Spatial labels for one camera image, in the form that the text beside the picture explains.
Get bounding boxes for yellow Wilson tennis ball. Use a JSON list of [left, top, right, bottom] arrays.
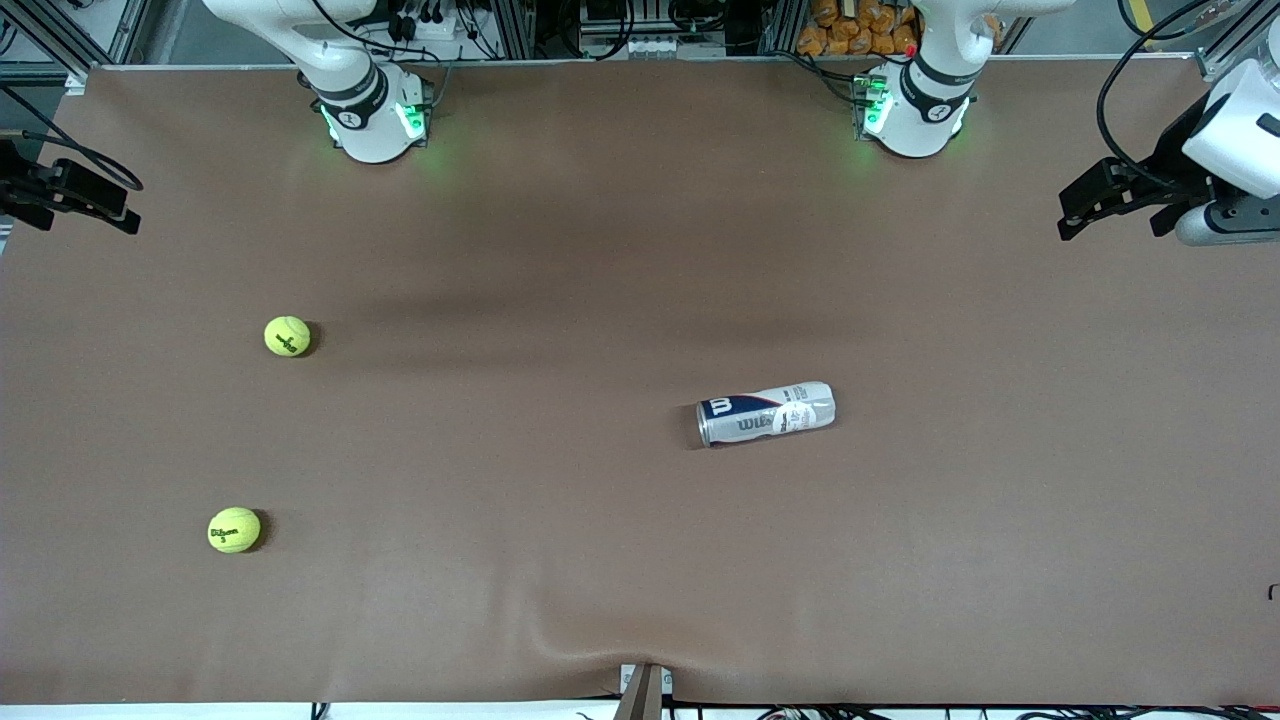
[[207, 506, 262, 554], [264, 315, 312, 358]]

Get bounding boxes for white blue tennis ball can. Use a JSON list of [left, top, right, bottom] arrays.
[[696, 381, 837, 449]]

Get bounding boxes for orange packaged goods pile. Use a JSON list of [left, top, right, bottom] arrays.
[[797, 0, 921, 58]]

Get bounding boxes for white power strip black plugs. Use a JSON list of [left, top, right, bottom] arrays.
[[388, 0, 471, 43]]

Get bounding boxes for white connector strip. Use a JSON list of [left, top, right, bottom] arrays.
[[578, 30, 728, 59]]

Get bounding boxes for brown table mat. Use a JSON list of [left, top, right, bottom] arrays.
[[0, 60, 1280, 706]]

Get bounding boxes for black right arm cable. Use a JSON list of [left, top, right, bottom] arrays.
[[0, 85, 144, 191]]

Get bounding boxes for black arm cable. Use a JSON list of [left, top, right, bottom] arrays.
[[0, 85, 144, 191], [1097, 0, 1226, 191]]

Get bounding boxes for aluminium frame profile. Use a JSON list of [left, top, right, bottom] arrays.
[[757, 0, 801, 56], [487, 0, 541, 59], [0, 0, 151, 96], [1193, 0, 1280, 83]]

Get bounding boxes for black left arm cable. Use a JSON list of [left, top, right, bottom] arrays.
[[1097, 0, 1226, 191]]

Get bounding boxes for grey metal table bracket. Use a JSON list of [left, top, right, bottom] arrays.
[[618, 662, 674, 720]]

